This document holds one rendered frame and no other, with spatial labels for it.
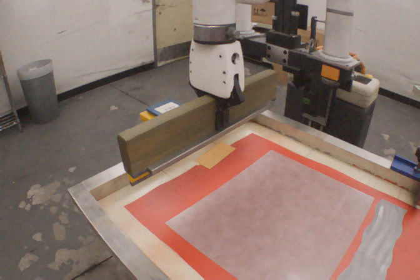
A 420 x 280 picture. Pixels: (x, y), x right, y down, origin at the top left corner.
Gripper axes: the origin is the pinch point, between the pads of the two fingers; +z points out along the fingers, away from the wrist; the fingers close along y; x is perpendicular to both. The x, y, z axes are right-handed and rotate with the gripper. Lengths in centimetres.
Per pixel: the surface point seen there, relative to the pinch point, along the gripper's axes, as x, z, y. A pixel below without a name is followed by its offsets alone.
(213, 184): 2.9, 14.3, -2.3
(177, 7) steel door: -257, 21, 328
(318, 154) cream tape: -22.9, 14.7, -14.9
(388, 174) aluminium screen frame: -24.8, 12.8, -34.8
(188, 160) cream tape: 0.9, 14.3, 7.7
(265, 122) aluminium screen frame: -24.8, 13.3, 3.8
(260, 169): -7.9, 14.4, -6.8
